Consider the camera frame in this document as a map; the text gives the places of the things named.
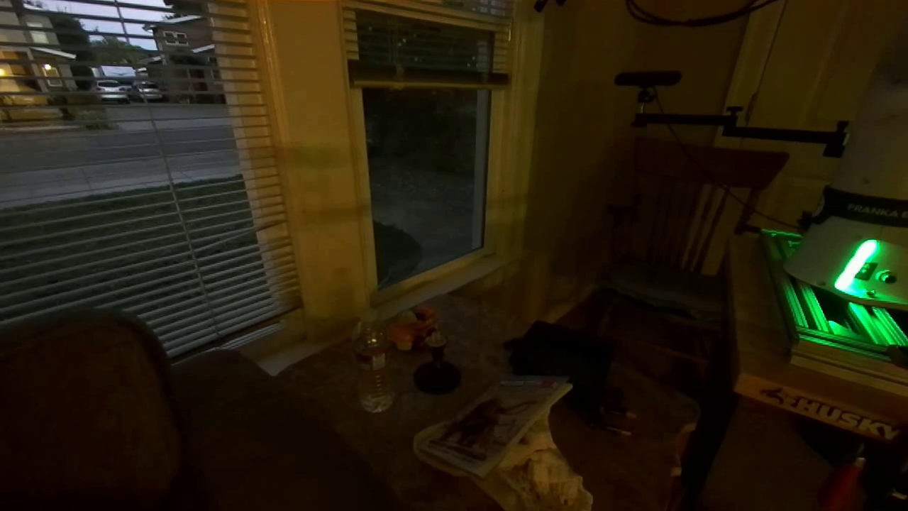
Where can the clear plastic water bottle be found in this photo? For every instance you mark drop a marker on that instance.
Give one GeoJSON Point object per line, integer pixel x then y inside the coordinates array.
{"type": "Point", "coordinates": [371, 369]}

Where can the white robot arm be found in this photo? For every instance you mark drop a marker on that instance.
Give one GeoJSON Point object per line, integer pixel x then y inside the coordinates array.
{"type": "Point", "coordinates": [834, 74]}

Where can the orange small toy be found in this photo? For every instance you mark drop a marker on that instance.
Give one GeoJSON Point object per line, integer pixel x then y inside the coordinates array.
{"type": "Point", "coordinates": [412, 330]}

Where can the black bag on table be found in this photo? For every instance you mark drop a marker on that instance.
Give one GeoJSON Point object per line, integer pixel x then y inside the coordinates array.
{"type": "Point", "coordinates": [566, 354]}

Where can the wooden chair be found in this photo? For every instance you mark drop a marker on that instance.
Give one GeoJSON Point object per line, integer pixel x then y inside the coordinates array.
{"type": "Point", "coordinates": [686, 205]}

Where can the crumpled white paper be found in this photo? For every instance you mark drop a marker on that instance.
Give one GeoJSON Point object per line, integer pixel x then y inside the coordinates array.
{"type": "Point", "coordinates": [536, 477]}

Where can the red handled tool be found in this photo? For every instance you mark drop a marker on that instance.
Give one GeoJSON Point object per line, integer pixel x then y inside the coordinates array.
{"type": "Point", "coordinates": [842, 480]}

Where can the window white blinds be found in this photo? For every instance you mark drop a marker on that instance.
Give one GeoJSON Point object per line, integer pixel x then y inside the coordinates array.
{"type": "Point", "coordinates": [136, 169]}
{"type": "Point", "coordinates": [428, 40]}

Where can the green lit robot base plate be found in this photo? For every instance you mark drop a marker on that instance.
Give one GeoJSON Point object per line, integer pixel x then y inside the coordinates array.
{"type": "Point", "coordinates": [822, 324]}

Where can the Husky work cart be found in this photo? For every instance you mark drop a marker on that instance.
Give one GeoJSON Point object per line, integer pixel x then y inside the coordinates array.
{"type": "Point", "coordinates": [776, 428]}

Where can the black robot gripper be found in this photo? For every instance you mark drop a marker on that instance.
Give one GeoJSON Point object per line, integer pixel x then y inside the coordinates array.
{"type": "Point", "coordinates": [543, 3]}

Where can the dark sofa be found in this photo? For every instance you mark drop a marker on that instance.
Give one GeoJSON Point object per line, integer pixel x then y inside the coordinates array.
{"type": "Point", "coordinates": [96, 419]}

